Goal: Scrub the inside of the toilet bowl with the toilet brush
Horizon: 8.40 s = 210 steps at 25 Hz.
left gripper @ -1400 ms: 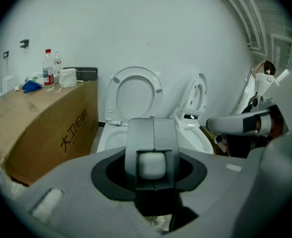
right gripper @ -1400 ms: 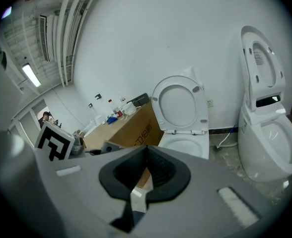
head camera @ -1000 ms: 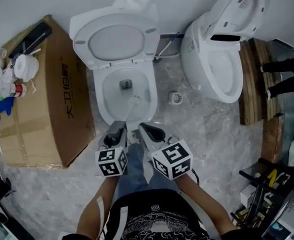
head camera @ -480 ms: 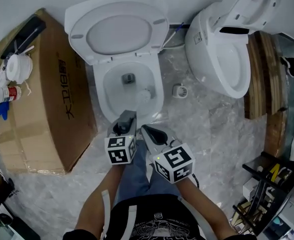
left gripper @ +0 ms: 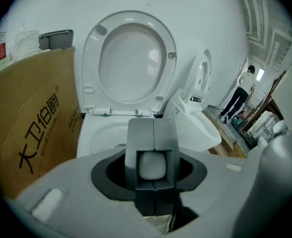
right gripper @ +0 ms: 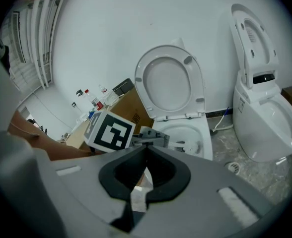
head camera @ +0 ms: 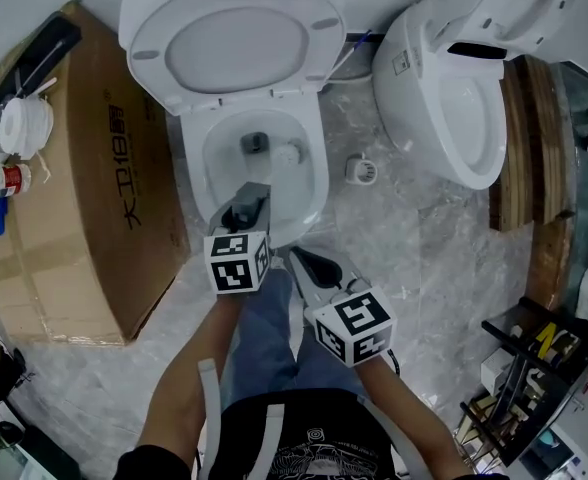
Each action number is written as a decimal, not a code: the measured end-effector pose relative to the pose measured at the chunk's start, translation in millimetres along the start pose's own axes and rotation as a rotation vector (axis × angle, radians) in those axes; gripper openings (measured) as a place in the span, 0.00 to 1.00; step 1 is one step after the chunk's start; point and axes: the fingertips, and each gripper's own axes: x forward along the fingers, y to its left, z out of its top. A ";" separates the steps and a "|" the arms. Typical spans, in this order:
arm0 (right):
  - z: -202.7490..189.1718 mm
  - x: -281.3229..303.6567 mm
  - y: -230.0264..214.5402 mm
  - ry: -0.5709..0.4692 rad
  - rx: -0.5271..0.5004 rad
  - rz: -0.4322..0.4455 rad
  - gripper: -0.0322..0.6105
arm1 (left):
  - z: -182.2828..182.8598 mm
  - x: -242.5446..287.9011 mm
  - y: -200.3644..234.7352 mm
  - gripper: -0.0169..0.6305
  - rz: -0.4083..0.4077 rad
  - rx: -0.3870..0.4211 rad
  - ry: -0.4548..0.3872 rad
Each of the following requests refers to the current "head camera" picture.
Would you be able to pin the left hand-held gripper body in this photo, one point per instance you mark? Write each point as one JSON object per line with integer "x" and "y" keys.
{"x": 234, "y": 263}

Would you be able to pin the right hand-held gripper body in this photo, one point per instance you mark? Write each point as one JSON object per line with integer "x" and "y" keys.
{"x": 356, "y": 325}

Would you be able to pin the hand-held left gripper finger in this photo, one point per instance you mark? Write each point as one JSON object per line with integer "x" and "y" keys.
{"x": 266, "y": 205}
{"x": 246, "y": 194}

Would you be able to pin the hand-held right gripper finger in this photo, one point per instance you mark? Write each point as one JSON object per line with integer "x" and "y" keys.
{"x": 300, "y": 278}
{"x": 324, "y": 268}

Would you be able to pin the white toilet bowl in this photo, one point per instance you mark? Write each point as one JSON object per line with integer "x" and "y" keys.
{"x": 294, "y": 203}

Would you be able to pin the white toilet brush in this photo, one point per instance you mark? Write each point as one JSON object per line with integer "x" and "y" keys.
{"x": 287, "y": 157}

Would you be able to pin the person's right forearm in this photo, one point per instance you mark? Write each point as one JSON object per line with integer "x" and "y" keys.
{"x": 414, "y": 418}

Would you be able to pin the person's left forearm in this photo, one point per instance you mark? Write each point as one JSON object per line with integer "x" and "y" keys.
{"x": 189, "y": 388}

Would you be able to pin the white toilet brush holder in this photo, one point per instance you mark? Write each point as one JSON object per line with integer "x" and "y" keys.
{"x": 360, "y": 169}

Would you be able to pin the white toilet seat lid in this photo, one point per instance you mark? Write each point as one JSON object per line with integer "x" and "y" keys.
{"x": 234, "y": 43}

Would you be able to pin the white smart toilet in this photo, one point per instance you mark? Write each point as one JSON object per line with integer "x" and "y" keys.
{"x": 424, "y": 78}

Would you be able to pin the white toilet paper roll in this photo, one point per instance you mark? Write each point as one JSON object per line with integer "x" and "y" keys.
{"x": 24, "y": 125}

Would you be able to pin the person's blue jeans legs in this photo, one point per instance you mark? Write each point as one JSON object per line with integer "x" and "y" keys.
{"x": 274, "y": 338}

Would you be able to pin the person's black printed shirt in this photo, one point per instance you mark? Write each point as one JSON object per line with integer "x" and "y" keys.
{"x": 319, "y": 438}

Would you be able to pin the large brown cardboard box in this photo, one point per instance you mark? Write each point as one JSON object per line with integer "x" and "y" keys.
{"x": 99, "y": 193}

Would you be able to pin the black metal rack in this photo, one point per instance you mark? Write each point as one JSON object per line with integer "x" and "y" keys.
{"x": 539, "y": 383}

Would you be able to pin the wooden pallet boards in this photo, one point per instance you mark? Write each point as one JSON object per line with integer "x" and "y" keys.
{"x": 534, "y": 168}

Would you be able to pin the white bottle with red label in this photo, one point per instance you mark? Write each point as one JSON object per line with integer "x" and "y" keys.
{"x": 4, "y": 179}

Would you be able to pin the long black tool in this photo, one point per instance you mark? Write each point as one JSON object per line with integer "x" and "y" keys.
{"x": 39, "y": 53}

